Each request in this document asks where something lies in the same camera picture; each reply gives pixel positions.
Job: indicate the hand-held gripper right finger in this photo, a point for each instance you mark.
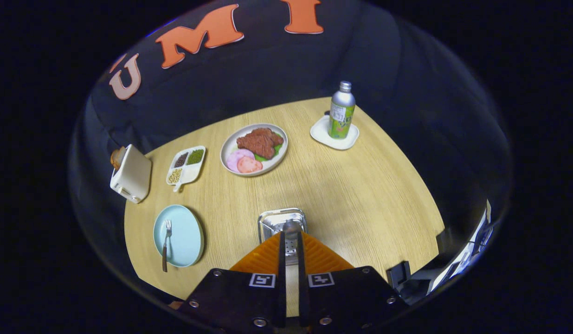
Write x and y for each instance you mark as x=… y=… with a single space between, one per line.
x=346 y=301

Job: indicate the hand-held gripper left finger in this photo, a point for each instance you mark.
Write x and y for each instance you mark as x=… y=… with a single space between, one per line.
x=242 y=301

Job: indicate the metal fork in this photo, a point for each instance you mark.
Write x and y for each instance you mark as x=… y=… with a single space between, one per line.
x=167 y=232

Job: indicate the light blue round plate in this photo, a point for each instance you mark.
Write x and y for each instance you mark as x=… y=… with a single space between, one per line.
x=186 y=236

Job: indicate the white printed board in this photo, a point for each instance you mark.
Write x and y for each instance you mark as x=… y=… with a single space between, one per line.
x=458 y=266

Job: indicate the reddish pink ham slice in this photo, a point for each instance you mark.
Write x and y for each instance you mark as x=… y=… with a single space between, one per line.
x=249 y=165

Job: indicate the white sectioned condiment tray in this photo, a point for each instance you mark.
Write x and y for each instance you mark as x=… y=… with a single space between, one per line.
x=191 y=174

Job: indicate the pale pink ham slice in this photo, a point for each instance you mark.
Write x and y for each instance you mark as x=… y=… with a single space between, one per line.
x=233 y=160

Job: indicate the pile of yellow beans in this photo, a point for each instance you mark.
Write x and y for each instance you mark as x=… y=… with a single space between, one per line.
x=175 y=175

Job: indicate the pile of green beans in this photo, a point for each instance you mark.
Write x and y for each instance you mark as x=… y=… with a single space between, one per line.
x=195 y=157

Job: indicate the beige round dinner plate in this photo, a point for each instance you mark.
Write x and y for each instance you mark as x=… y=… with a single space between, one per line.
x=228 y=148

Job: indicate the pile of dark beans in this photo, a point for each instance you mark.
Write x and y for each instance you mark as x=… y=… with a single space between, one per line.
x=180 y=160

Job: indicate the green lettuce leaf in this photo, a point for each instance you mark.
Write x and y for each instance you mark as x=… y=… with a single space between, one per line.
x=278 y=149

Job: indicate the brown grilled meat piece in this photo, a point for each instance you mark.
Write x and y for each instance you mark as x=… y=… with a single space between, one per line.
x=260 y=141

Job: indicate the white toaster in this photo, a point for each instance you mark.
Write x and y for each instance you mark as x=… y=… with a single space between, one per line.
x=133 y=174

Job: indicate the white square coaster dish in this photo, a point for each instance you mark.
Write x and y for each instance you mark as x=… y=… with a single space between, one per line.
x=321 y=134

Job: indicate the silver green drink bottle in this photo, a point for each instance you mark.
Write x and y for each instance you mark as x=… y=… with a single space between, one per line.
x=341 y=111

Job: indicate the brown toast slice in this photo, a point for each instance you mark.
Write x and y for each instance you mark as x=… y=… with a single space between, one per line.
x=116 y=158

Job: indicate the black bracket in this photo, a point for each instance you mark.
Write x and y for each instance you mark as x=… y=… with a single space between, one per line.
x=444 y=241
x=400 y=274

